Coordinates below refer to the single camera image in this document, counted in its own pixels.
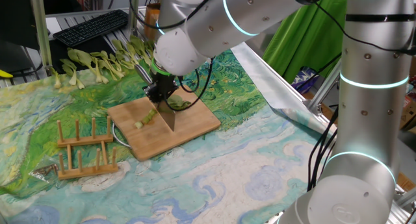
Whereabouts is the blue white patterned bag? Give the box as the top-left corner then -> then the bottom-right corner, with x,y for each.
291,67 -> 321,94

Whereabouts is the aluminium frame post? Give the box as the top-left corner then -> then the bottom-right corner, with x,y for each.
28,0 -> 53,76
127,0 -> 140,36

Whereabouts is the black monitor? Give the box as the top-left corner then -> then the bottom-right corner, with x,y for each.
0,0 -> 42,51

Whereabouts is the painted landscape tablecloth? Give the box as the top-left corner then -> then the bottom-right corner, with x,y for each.
0,38 -> 339,224

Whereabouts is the slanted aluminium frame beam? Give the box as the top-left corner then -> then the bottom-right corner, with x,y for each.
307,58 -> 344,116

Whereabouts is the clear plastic bag of screws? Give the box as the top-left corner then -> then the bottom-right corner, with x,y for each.
29,164 -> 59,183

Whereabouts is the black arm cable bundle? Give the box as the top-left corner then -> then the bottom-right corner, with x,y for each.
307,106 -> 339,191

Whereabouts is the wooden cutting board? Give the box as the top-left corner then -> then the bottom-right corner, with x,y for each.
107,86 -> 222,162

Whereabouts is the black desk mat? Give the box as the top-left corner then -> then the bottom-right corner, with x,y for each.
48,35 -> 114,72

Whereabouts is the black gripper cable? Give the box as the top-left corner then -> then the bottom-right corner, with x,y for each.
164,58 -> 215,112

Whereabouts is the black computer keyboard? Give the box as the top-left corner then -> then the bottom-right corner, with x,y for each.
53,8 -> 129,48

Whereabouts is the green curtain cloth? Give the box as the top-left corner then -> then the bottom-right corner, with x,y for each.
262,0 -> 348,84

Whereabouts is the steel cleaver knife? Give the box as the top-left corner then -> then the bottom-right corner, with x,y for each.
135,64 -> 177,132

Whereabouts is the wooden peg dish rack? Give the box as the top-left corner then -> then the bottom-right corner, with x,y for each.
57,116 -> 120,180

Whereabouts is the green pakchoi with long stem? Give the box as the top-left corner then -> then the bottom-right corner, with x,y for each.
167,93 -> 192,111

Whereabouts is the cardboard box with orange tape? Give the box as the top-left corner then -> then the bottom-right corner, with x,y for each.
143,3 -> 162,40

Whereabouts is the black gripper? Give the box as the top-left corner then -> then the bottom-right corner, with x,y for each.
144,73 -> 179,105

